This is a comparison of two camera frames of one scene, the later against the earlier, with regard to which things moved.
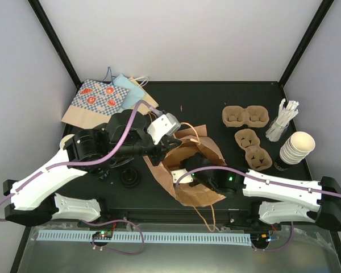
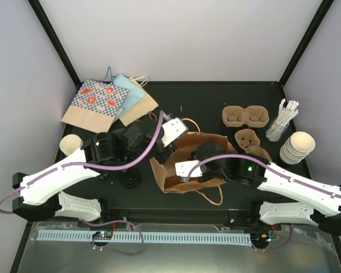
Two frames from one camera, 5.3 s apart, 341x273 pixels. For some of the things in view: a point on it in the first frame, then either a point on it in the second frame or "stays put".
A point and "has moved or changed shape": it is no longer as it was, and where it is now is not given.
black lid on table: [129, 177] stays put
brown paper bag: [191, 140] has moved or changed shape
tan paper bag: [142, 108] stays put
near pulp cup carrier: [257, 158] stays put
